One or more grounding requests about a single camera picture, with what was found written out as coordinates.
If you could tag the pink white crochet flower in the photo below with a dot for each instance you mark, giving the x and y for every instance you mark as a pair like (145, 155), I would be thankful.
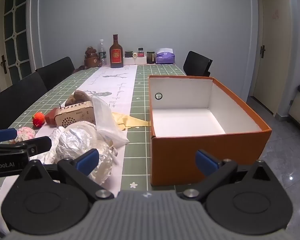
(23, 134)

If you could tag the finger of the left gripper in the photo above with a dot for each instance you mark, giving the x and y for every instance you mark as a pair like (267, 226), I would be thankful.
(7, 134)
(32, 147)

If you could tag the brown plush knot toy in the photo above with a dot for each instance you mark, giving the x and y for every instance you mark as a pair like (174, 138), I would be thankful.
(77, 97)

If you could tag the black chair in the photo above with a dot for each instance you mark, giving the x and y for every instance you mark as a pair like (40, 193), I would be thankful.
(56, 72)
(197, 65)
(19, 97)

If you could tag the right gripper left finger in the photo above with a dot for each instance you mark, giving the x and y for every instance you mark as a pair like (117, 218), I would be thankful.
(76, 172)

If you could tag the black chair left near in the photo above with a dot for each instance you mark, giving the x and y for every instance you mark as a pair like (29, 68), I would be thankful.
(19, 97)

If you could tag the clear bubble wrap bag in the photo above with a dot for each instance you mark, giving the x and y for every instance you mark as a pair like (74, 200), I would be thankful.
(106, 124)

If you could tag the dark glass jar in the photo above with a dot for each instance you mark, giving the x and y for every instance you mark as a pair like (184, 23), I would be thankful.
(151, 57)

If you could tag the white box stand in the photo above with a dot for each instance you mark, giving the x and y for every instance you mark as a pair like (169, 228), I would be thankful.
(134, 61)

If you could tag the glass paned door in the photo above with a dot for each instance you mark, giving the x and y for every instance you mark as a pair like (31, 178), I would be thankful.
(14, 54)

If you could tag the green grid tablecloth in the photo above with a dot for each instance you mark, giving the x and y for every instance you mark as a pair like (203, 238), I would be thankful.
(132, 168)

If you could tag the red crochet strawberry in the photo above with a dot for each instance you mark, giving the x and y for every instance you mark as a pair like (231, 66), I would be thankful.
(38, 119)

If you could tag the black chair far right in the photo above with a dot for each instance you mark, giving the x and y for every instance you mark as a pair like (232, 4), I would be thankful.
(197, 65)

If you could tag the wooden radio box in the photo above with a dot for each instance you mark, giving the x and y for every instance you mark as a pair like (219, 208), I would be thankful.
(67, 115)

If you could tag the white plastic bag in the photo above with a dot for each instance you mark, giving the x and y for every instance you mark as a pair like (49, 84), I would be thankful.
(74, 141)

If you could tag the brown bear figurine jar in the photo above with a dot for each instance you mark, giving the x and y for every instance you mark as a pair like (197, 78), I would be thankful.
(91, 58)

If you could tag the small black jar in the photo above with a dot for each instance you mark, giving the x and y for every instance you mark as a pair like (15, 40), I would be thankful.
(128, 54)

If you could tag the clear plastic water bottle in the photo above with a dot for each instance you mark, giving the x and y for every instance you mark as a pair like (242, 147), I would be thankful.
(102, 52)

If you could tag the small red label bottle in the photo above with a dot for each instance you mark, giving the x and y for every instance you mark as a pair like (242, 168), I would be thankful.
(140, 52)

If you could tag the brown liquor bottle red label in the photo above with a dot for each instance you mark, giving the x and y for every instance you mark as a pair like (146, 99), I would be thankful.
(116, 53)

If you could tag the cream door right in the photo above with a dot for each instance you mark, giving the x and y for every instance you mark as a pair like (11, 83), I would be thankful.
(274, 45)

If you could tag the purple tissue pack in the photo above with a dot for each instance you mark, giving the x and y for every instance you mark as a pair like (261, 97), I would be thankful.
(165, 56)

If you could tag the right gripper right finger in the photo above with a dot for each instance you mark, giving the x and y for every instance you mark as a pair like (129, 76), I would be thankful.
(216, 172)

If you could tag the orange cardboard storage box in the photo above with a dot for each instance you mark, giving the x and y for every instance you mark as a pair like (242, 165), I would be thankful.
(190, 113)

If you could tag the black chair left far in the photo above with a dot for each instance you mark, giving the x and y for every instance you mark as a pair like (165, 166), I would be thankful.
(56, 72)

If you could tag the dark red sponge block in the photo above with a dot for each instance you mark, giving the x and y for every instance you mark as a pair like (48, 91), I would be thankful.
(50, 117)

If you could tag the yellow microfiber cloth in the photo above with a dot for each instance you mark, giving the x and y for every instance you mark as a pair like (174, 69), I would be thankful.
(126, 122)

